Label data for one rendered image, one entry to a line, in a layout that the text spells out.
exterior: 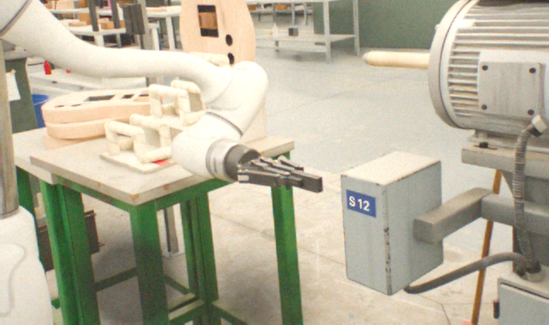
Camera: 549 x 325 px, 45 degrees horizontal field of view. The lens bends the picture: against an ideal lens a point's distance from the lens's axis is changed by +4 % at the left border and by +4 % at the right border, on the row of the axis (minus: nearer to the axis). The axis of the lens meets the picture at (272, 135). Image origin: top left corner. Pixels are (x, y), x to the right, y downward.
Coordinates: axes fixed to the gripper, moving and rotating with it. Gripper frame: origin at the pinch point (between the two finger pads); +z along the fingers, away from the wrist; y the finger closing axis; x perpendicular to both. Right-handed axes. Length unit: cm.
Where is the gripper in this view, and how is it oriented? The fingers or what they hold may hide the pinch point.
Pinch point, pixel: (306, 181)
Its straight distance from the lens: 121.1
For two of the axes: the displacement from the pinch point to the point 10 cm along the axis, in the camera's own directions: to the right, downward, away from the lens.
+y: -7.3, 2.4, -6.4
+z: 6.8, 1.4, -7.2
